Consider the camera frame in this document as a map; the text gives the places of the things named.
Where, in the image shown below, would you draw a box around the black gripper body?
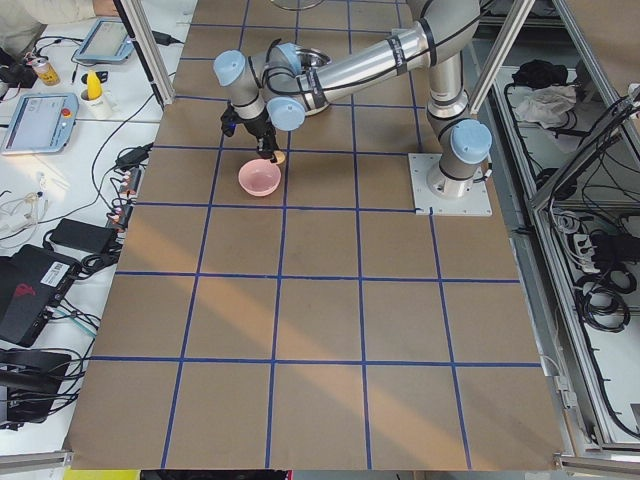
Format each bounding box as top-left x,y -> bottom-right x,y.
244,115 -> 276,148

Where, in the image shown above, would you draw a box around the beige egg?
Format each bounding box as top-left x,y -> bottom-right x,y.
271,150 -> 286,165

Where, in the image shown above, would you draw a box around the glass pot lid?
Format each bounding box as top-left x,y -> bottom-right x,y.
271,0 -> 324,12

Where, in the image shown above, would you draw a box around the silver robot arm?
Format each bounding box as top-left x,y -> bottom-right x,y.
213,1 -> 482,162

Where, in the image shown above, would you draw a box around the white electric cooking pot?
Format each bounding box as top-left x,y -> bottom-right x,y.
295,46 -> 331,117

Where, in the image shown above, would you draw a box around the pink bowl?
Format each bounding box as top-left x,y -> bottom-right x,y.
238,159 -> 282,197

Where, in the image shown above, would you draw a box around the black power adapter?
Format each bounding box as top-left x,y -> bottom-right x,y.
115,143 -> 153,171

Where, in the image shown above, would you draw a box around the brown grid table mat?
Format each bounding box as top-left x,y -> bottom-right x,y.
69,1 -> 563,471

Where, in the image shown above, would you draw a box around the far teach pendant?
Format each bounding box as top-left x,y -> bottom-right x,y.
75,17 -> 134,64

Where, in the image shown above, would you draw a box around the teach pendant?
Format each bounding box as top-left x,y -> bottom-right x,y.
75,17 -> 134,64
1,93 -> 79,155

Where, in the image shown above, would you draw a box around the large black power brick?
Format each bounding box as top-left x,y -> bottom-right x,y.
49,218 -> 117,254

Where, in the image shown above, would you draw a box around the near teach pendant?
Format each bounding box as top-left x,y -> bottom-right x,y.
1,93 -> 79,155

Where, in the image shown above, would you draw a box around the yellow drink can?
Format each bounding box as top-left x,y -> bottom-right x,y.
32,57 -> 60,86

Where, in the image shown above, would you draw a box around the black laptop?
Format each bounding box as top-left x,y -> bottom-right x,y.
1,245 -> 80,347

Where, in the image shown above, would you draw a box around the crumpled white cloth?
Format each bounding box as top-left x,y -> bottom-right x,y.
514,86 -> 577,128

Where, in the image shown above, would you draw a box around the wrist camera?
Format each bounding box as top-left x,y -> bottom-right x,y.
220,102 -> 239,138

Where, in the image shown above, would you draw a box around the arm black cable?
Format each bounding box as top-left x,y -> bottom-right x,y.
261,38 -> 321,106

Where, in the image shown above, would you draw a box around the aluminium frame post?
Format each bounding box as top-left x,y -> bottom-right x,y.
114,0 -> 175,108

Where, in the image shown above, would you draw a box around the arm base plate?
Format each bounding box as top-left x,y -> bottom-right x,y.
408,153 -> 493,217

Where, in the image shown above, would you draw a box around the coiled black cables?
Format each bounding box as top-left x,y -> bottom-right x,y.
574,277 -> 632,333

